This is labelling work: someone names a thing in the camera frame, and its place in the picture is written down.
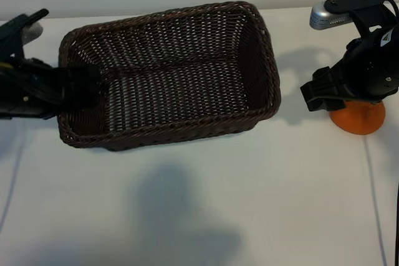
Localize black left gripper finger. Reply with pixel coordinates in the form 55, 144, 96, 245
61, 83, 101, 108
58, 64, 102, 87

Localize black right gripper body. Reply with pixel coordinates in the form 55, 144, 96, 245
335, 26, 399, 103

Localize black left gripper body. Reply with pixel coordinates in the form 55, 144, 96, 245
0, 57, 65, 120

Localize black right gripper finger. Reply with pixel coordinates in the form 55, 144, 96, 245
299, 82, 347, 113
312, 66, 343, 88

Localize orange fruit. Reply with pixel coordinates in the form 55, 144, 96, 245
329, 100, 387, 136

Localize dark brown wicker basket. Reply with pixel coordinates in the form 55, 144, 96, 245
57, 0, 282, 152

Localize thin black gripper wires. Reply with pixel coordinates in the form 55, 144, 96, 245
26, 82, 63, 105

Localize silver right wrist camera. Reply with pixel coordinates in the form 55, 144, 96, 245
309, 4, 355, 31

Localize black right cable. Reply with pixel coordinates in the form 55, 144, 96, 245
382, 0, 399, 266

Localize black left camera mount bracket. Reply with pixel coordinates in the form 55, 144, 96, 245
0, 8, 50, 61

